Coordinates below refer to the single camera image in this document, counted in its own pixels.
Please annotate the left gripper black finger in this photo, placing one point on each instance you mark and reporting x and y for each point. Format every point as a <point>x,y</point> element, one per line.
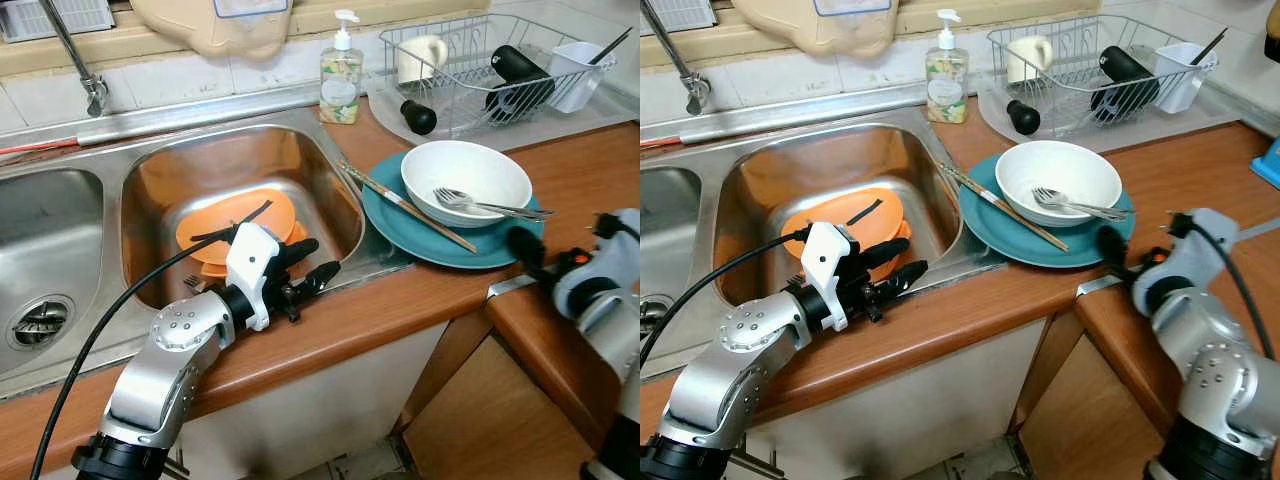
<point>300,252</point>
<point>905,278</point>
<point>885,252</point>
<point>320,278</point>

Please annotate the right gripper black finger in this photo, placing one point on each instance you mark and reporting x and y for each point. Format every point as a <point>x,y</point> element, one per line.
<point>1112,248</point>
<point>523,248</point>

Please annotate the white ceramic bowl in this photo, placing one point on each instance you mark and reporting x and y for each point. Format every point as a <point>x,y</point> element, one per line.
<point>470,165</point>
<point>1060,165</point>

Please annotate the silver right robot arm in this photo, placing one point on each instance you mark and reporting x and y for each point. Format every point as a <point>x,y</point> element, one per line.
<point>620,345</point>
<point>1215,372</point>

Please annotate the metal countertop joint strip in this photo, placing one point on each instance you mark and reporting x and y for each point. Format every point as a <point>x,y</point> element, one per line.
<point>1098,286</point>
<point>512,286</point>

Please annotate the silver metal fork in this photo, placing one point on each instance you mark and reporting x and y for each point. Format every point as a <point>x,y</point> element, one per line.
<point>1095,210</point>
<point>455,196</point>
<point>500,210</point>
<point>1050,196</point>

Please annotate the thin black utensil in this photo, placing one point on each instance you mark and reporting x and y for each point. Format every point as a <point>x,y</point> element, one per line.
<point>245,217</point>
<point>865,211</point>

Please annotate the small metal fork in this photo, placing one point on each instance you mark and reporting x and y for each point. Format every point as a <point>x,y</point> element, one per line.
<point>795,281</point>
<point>194,284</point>

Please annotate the orange plastic plate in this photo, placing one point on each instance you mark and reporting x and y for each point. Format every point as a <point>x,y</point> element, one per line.
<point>830,208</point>
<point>225,215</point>

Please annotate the teal round plate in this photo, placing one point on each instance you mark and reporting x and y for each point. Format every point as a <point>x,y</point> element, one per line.
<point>990,230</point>
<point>400,230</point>

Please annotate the wooden chopstick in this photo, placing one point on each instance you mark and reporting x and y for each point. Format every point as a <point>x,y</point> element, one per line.
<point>372,187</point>
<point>985,192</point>
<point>972,189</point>
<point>385,190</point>

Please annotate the metal sink drain strainer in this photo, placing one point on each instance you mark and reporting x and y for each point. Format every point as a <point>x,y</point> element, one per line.
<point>40,322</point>
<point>652,318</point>

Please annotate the white cabinet door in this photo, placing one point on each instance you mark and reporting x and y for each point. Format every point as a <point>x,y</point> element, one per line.
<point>900,400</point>
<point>320,400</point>

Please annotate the stainless steel double sink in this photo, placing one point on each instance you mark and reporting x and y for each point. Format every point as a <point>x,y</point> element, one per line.
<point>200,160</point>
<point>800,160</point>

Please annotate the clear plastic drain tray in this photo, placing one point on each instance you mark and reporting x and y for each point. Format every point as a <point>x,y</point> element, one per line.
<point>1215,120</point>
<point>590,125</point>

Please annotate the black round bottle lid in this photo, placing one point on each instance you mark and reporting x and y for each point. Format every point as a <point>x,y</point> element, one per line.
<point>419,118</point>
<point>1023,118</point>

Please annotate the light blue box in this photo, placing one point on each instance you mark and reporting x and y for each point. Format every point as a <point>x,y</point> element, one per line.
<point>1268,162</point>

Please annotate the brown wooden cabinet door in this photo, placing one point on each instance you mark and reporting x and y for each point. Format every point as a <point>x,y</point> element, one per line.
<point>490,420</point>
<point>1090,420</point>

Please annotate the soap pump bottle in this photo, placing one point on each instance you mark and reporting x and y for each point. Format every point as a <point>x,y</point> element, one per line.
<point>340,90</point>
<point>946,90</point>

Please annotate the white plastic utensil cup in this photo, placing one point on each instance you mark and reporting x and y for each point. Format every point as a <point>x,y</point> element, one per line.
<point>575,80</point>
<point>1180,80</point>

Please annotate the black drinking bottle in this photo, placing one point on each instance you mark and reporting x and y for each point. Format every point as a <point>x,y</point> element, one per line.
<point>1125,70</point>
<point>520,70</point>

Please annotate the cream ceramic mug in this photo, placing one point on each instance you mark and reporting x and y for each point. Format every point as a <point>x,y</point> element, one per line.
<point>420,60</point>
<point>1027,60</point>

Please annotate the beige plastic container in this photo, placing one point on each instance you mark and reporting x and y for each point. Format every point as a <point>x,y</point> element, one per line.
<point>190,30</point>
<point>790,30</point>

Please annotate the chrome sink faucet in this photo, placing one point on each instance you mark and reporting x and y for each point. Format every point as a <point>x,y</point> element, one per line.
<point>75,50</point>
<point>672,45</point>

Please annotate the white slatted grille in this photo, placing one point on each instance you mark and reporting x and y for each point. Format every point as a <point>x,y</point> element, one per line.
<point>685,14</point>
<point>55,18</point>

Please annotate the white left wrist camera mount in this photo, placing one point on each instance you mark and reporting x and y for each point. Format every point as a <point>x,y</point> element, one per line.
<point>825,262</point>
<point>250,262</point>

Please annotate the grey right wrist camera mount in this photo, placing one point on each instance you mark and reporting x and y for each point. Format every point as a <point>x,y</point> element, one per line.
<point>612,252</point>
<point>1200,262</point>

